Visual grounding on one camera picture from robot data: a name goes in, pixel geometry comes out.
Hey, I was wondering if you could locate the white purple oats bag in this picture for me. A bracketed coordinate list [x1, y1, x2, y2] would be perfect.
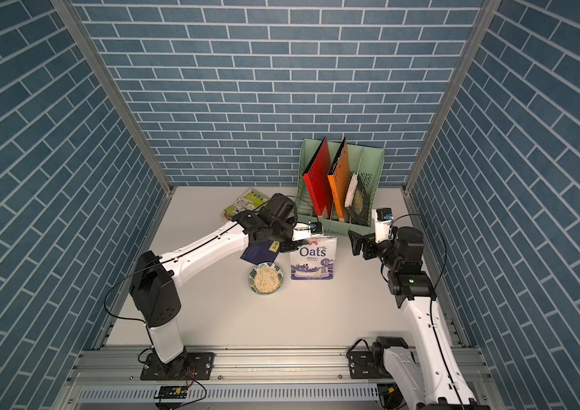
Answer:
[290, 237, 337, 280]

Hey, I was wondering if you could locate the green leaf pattern bowl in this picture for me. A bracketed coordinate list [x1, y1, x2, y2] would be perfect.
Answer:
[248, 262, 284, 296]

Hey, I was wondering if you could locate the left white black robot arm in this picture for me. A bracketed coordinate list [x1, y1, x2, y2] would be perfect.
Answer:
[129, 193, 323, 365]

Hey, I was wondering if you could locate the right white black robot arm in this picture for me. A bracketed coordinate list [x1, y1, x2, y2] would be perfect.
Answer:
[348, 227, 489, 409]

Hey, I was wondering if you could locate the dark blue book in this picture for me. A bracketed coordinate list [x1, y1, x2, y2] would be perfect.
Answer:
[240, 241, 280, 265]

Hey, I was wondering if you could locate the green comic book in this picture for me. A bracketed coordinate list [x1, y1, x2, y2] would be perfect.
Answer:
[221, 188, 269, 221]

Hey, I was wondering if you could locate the black worn book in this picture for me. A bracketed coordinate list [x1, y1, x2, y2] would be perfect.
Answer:
[345, 173, 369, 226]

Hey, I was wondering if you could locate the red folder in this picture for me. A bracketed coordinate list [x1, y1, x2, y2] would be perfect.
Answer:
[303, 138, 333, 219]

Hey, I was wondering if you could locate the orange folder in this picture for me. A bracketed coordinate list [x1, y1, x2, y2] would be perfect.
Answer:
[327, 138, 351, 222]

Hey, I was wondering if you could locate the mint green file organizer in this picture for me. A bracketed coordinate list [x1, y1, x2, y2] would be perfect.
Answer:
[297, 138, 385, 236]

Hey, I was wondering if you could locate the small black electronics board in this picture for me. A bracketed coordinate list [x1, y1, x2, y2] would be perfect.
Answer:
[154, 385, 188, 401]

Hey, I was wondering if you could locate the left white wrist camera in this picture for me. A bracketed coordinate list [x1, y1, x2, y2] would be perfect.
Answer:
[293, 221, 323, 242]

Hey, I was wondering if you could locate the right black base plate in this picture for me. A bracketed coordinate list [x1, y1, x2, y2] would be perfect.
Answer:
[346, 350, 392, 380]

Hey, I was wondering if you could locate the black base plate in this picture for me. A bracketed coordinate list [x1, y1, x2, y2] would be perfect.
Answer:
[346, 350, 392, 380]
[139, 352, 216, 381]

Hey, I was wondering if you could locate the white perforated cable duct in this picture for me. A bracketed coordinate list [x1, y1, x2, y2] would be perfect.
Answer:
[77, 383, 380, 404]

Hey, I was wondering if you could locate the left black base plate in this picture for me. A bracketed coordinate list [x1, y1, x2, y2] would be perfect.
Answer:
[139, 352, 216, 381]

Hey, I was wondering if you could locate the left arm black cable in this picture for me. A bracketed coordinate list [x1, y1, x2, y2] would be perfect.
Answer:
[102, 193, 301, 325]

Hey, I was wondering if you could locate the aluminium mounting rail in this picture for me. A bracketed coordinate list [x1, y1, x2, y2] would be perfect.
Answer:
[69, 346, 382, 385]

